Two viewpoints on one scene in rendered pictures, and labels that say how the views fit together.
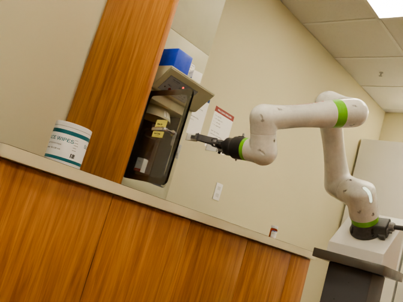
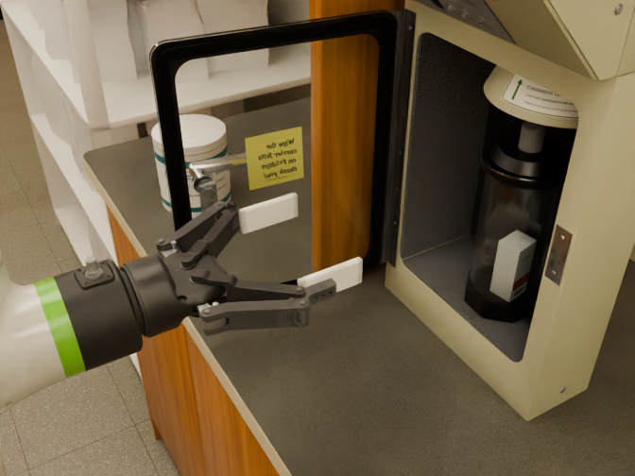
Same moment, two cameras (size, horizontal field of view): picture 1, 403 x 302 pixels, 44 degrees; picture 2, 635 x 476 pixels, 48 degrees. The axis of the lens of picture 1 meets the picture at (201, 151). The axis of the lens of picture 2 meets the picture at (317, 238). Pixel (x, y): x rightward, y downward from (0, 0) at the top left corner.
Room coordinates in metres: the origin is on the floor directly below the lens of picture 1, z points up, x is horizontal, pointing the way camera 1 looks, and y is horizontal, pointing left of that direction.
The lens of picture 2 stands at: (2.33, -0.56, 1.66)
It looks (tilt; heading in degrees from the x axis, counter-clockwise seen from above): 36 degrees down; 107
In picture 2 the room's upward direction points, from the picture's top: straight up
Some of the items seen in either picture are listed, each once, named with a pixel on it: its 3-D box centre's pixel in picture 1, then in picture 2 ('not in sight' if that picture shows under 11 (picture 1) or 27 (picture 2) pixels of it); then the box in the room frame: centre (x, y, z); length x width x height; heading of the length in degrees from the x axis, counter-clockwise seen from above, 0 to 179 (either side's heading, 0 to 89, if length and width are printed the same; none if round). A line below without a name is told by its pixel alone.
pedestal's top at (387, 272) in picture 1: (358, 265); not in sight; (2.33, -0.84, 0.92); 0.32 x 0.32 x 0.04; 52
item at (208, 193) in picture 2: not in sight; (208, 202); (1.98, 0.12, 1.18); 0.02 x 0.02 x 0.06; 40
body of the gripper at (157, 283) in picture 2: (225, 145); (177, 286); (2.04, -0.09, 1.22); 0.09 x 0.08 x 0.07; 47
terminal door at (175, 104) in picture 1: (156, 135); (283, 175); (2.05, 0.20, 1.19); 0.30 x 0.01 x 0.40; 40
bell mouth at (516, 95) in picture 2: not in sight; (564, 73); (2.37, 0.27, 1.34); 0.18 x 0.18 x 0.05
